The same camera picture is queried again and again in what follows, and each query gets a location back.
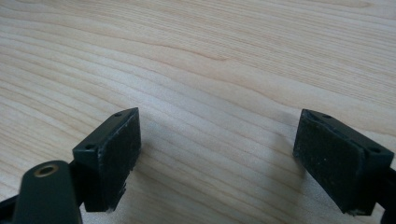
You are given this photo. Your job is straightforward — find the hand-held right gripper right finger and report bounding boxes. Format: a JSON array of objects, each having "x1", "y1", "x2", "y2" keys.
[{"x1": 292, "y1": 108, "x2": 395, "y2": 217}]

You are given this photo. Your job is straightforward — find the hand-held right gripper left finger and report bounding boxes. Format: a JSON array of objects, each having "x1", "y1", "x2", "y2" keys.
[{"x1": 71, "y1": 106, "x2": 142, "y2": 214}]

